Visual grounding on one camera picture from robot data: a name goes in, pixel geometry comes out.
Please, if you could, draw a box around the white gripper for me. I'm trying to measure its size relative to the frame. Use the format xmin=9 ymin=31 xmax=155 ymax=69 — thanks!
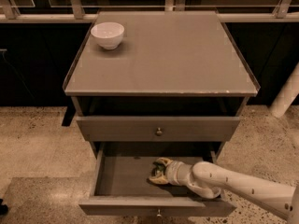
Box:
xmin=149 ymin=157 xmax=181 ymax=186

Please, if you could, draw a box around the green soda can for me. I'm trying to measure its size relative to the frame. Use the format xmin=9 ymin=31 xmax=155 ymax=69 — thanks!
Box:
xmin=151 ymin=164 xmax=166 ymax=176

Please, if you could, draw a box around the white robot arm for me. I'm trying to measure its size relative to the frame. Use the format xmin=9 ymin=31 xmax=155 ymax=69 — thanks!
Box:
xmin=149 ymin=157 xmax=299 ymax=224

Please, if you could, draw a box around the brass top drawer knob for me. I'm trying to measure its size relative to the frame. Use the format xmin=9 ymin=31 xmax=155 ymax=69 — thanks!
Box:
xmin=156 ymin=127 xmax=164 ymax=136

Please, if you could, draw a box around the brass drawer knob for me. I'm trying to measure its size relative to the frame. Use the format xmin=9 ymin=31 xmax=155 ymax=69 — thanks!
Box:
xmin=156 ymin=209 xmax=163 ymax=217
xmin=156 ymin=127 xmax=164 ymax=136

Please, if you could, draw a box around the open grey middle drawer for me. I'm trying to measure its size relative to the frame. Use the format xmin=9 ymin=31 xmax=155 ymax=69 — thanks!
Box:
xmin=79 ymin=150 xmax=235 ymax=217

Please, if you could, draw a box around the brass middle drawer knob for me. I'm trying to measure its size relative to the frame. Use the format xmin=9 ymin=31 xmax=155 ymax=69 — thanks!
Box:
xmin=156 ymin=209 xmax=163 ymax=217

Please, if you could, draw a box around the grey top drawer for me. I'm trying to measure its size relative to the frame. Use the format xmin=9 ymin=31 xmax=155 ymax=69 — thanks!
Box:
xmin=77 ymin=116 xmax=240 ymax=142

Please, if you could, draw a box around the grey drawer cabinet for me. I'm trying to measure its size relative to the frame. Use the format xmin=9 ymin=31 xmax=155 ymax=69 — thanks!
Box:
xmin=64 ymin=11 xmax=260 ymax=159

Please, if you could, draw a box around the white ceramic bowl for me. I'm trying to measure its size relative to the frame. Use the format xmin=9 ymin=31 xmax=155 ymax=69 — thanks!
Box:
xmin=91 ymin=22 xmax=124 ymax=49

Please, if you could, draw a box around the black object at floor edge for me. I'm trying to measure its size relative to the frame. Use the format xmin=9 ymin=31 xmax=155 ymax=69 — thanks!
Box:
xmin=0 ymin=199 xmax=8 ymax=215

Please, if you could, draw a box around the metal window railing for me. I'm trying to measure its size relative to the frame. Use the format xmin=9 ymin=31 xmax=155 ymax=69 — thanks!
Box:
xmin=0 ymin=0 xmax=299 ymax=22

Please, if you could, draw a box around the white cylindrical post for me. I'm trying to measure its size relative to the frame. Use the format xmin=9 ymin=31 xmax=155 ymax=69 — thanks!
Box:
xmin=269 ymin=63 xmax=299 ymax=118

